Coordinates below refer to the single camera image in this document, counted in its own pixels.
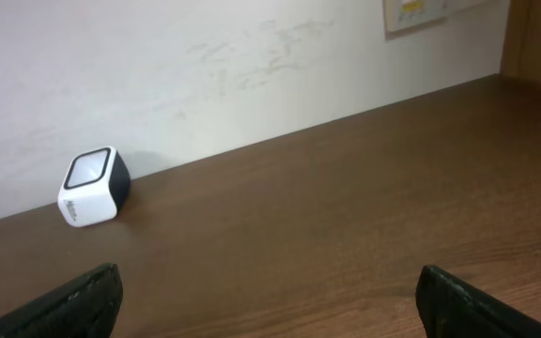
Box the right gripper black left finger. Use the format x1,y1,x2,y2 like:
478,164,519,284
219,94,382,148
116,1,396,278
0,263,123,338

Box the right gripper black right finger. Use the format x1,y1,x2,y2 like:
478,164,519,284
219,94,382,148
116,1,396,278
415,265,541,338

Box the white barcode scanner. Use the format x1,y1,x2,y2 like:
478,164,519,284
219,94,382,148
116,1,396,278
57,146,131,227

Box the wall switch panel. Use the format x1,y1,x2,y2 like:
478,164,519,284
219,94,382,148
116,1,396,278
383,0,487,33

